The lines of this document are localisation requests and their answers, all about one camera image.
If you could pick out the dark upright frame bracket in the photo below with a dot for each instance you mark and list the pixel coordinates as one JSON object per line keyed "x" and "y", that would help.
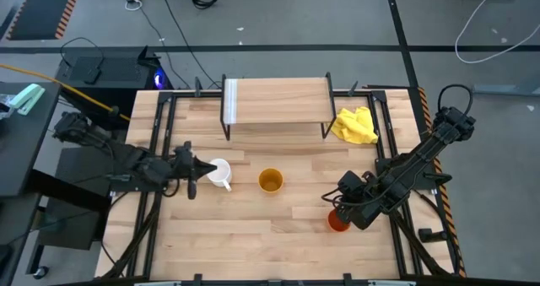
{"x": 197, "y": 279}
{"x": 347, "y": 279}
{"x": 197, "y": 87}
{"x": 352, "y": 88}

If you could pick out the orange cup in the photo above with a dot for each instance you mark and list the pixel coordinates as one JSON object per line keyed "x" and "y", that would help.
{"x": 336, "y": 225}

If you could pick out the orange black hazard strip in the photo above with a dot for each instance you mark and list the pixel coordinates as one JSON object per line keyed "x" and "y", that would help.
{"x": 423, "y": 104}

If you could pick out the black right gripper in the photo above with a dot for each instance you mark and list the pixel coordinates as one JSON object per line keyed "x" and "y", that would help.
{"x": 360, "y": 210}

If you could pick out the yellow cloth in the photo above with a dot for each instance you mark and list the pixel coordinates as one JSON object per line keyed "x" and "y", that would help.
{"x": 354, "y": 127}

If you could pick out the grey floor base bar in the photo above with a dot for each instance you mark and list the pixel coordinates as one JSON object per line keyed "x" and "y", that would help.
{"x": 506, "y": 90}

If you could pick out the small black box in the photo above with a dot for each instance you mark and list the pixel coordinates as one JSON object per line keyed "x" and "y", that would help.
{"x": 92, "y": 76}

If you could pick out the black hazard-striped floor mat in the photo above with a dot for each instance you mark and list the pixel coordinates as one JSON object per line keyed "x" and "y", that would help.
{"x": 42, "y": 7}

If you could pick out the black equipment cart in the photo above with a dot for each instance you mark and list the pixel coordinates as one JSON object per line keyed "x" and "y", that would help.
{"x": 76, "y": 231}

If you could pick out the black computer tower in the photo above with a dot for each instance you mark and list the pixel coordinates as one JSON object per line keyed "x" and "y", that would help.
{"x": 114, "y": 73}

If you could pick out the black metal table frame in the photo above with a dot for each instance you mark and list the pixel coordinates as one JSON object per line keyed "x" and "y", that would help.
{"x": 185, "y": 94}

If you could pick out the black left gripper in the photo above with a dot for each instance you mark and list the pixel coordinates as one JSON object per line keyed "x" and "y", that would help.
{"x": 183, "y": 163}

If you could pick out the white ceramic mug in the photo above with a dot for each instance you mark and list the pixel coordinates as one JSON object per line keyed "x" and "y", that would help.
{"x": 221, "y": 174}

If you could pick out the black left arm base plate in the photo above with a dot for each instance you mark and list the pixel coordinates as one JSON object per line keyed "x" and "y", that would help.
{"x": 122, "y": 187}

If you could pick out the tall yellow cup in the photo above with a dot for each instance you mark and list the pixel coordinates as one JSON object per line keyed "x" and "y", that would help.
{"x": 271, "y": 180}

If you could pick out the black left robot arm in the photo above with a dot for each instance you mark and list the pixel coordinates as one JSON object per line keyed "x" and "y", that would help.
{"x": 80, "y": 130}

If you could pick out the black side table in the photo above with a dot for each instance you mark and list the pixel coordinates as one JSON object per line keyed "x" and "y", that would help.
{"x": 25, "y": 151}

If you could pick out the wooden shelf with black legs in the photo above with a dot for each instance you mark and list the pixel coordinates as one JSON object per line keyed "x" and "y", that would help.
{"x": 278, "y": 100}

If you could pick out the mint green stapler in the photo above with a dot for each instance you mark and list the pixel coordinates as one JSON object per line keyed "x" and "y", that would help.
{"x": 27, "y": 98}

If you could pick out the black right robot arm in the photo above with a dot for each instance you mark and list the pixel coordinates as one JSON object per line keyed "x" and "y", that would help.
{"x": 422, "y": 159}

